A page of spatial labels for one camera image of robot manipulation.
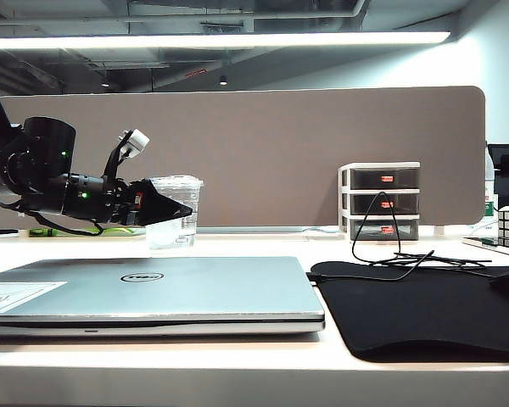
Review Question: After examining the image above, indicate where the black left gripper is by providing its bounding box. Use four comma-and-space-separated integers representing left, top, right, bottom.
61, 171, 195, 226

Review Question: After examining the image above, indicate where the clear plastic coffee cup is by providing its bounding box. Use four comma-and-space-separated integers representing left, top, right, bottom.
145, 173, 204, 251

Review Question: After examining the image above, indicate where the silver Dell laptop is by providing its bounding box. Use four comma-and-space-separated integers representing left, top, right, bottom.
0, 255, 326, 338

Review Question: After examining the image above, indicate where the white sticker on laptop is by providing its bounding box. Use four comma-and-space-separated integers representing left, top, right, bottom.
0, 281, 68, 313

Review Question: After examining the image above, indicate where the green flat item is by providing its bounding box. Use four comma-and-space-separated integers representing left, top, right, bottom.
28, 226, 147, 237

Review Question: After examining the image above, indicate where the brown desk divider panel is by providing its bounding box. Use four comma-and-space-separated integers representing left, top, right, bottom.
0, 86, 487, 230

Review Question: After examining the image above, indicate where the long ceiling light strip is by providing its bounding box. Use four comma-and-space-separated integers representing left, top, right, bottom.
0, 31, 452, 51

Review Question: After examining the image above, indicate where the grey translucent drawer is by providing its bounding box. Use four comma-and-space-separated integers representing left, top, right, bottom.
349, 219, 421, 242
349, 193, 421, 215
349, 167, 421, 190

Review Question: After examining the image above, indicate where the black mouse pad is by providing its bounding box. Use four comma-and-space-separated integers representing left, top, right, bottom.
307, 259, 509, 365

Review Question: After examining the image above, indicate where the white flat tray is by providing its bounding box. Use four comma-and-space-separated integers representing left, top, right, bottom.
461, 236, 509, 256

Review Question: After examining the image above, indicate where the clear bottle green label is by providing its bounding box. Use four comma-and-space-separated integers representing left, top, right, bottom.
484, 142, 499, 218

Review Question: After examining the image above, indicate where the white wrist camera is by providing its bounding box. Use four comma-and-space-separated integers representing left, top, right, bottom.
117, 129, 151, 161

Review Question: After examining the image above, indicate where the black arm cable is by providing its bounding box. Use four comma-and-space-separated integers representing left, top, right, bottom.
0, 194, 106, 237

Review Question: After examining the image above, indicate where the white drawer organizer frame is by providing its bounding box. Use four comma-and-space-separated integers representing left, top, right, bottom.
338, 161, 422, 245

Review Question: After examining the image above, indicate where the thin black cable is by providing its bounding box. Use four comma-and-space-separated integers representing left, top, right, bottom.
351, 191, 493, 281

